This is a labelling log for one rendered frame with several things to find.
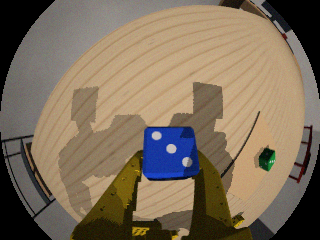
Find yellow die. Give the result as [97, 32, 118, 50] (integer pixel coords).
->
[232, 215, 245, 227]

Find blue die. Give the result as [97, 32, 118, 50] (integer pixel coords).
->
[142, 127, 200, 181]

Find green die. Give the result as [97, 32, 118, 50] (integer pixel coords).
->
[259, 148, 275, 171]

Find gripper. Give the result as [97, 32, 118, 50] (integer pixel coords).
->
[70, 150, 253, 240]

